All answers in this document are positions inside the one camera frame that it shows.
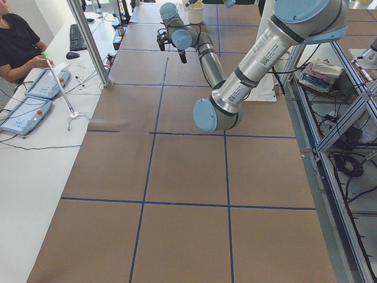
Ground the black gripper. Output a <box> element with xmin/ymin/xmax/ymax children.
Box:
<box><xmin>177</xmin><ymin>50</ymin><xmax>187</xmax><ymax>64</ymax></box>

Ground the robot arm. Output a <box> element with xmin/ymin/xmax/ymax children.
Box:
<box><xmin>158</xmin><ymin>1</ymin><xmax>349</xmax><ymax>132</ymax></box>
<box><xmin>182</xmin><ymin>0</ymin><xmax>236</xmax><ymax>11</ymax></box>

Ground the metal cup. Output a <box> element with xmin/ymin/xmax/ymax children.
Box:
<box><xmin>117</xmin><ymin>26</ymin><xmax>124</xmax><ymax>37</ymax></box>

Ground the cream plastic bin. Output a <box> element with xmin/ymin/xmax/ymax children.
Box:
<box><xmin>188</xmin><ymin>2</ymin><xmax>204</xmax><ymax>24</ymax></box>

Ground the black keyboard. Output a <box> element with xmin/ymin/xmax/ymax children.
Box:
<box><xmin>69</xmin><ymin>24</ymin><xmax>87</xmax><ymax>51</ymax></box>

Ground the black computer mouse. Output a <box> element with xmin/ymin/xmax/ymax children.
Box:
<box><xmin>65</xmin><ymin>51</ymin><xmax>80</xmax><ymax>60</ymax></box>

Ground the stack of books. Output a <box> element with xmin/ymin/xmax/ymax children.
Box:
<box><xmin>297</xmin><ymin>58</ymin><xmax>343</xmax><ymax>93</ymax></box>

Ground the upper teach pendant tablet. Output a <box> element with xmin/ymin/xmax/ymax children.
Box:
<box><xmin>25</xmin><ymin>68</ymin><xmax>60</xmax><ymax>99</ymax></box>

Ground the teach pendant tablet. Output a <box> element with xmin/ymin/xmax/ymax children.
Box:
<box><xmin>1</xmin><ymin>96</ymin><xmax>52</xmax><ymax>136</ymax></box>
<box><xmin>25</xmin><ymin>68</ymin><xmax>60</xmax><ymax>99</ymax></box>

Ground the lower teach pendant tablet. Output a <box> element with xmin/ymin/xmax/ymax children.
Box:
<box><xmin>1</xmin><ymin>96</ymin><xmax>52</xmax><ymax>136</ymax></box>

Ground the person in black shirt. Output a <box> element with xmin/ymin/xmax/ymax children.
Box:
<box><xmin>1</xmin><ymin>1</ymin><xmax>48</xmax><ymax>83</ymax></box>

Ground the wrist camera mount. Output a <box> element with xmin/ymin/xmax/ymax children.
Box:
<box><xmin>156</xmin><ymin>28</ymin><xmax>170</xmax><ymax>51</ymax></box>

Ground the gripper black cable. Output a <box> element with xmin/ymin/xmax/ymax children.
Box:
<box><xmin>160</xmin><ymin>22</ymin><xmax>202</xmax><ymax>48</ymax></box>

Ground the aluminium frame post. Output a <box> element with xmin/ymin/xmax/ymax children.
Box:
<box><xmin>67</xmin><ymin>0</ymin><xmax>110</xmax><ymax>87</ymax></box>

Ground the green handled reacher grabber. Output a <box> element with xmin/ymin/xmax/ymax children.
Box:
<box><xmin>41</xmin><ymin>52</ymin><xmax>90</xmax><ymax>131</ymax></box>

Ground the aluminium side frame rail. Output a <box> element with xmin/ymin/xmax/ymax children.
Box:
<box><xmin>281</xmin><ymin>42</ymin><xmax>376</xmax><ymax>282</ymax></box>

